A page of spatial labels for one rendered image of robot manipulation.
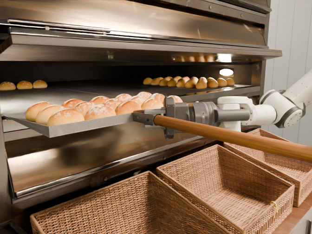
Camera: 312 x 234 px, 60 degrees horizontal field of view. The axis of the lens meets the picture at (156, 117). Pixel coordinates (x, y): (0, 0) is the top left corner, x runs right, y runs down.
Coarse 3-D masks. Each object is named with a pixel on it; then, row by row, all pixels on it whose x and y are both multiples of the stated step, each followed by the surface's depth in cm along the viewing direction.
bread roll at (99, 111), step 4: (100, 104) 79; (104, 104) 78; (92, 108) 76; (96, 108) 76; (100, 108) 76; (104, 108) 77; (108, 108) 78; (112, 108) 80; (88, 112) 75; (92, 112) 75; (96, 112) 75; (100, 112) 76; (104, 112) 77; (108, 112) 77; (112, 112) 79; (88, 116) 75; (92, 116) 75; (96, 116) 75; (100, 116) 76; (104, 116) 76; (108, 116) 77
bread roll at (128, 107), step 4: (120, 104) 83; (124, 104) 83; (128, 104) 83; (132, 104) 84; (136, 104) 85; (116, 108) 83; (120, 108) 82; (124, 108) 82; (128, 108) 83; (132, 108) 83; (136, 108) 85; (140, 108) 86; (116, 112) 82; (120, 112) 82; (124, 112) 82; (128, 112) 82; (132, 112) 83
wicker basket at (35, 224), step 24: (96, 192) 107; (120, 192) 115; (144, 192) 125; (168, 192) 120; (48, 216) 94; (96, 216) 107; (120, 216) 114; (144, 216) 123; (168, 216) 122; (192, 216) 111
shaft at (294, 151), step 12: (156, 120) 75; (168, 120) 72; (180, 120) 70; (192, 132) 67; (204, 132) 64; (216, 132) 62; (228, 132) 60; (240, 132) 59; (240, 144) 58; (252, 144) 56; (264, 144) 54; (276, 144) 52; (288, 144) 51; (300, 144) 50; (288, 156) 51; (300, 156) 49
